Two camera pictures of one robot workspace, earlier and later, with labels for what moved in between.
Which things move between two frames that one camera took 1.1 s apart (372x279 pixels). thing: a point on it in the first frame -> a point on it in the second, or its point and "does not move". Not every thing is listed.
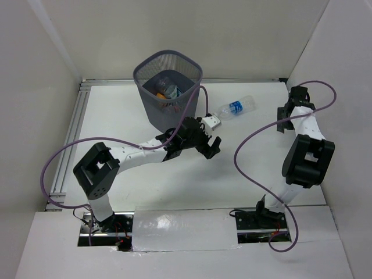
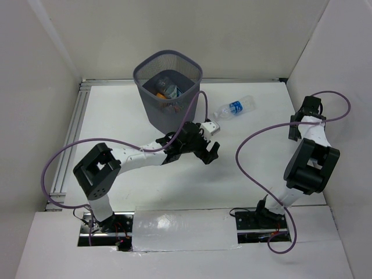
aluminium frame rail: x=64 y=166 does not move
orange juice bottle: x=159 y=96 does not move
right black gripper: x=284 y=125 -> x=294 y=133
